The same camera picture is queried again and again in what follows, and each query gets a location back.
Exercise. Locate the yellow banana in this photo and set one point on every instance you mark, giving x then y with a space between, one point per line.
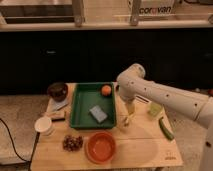
126 121

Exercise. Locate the green cucumber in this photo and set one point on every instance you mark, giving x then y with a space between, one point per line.
165 130

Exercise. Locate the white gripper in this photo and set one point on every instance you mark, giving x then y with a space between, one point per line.
130 106

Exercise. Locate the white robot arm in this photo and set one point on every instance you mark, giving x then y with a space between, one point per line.
197 107

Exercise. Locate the white lidded cup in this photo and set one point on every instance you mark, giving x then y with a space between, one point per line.
44 126

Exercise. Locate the green plastic tray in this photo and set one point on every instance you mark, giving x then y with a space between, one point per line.
85 97

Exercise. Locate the orange fruit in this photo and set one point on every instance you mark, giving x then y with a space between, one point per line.
106 90

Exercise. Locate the blue sponge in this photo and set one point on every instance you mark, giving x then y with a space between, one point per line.
98 114

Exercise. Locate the bunch of dark grapes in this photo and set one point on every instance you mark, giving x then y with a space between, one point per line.
71 143

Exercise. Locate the dark brown bowl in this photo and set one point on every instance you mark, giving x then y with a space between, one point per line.
58 91

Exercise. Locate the wooden brush block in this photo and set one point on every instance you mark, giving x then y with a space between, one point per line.
56 115

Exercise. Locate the red bowl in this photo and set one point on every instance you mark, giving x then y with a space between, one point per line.
100 147

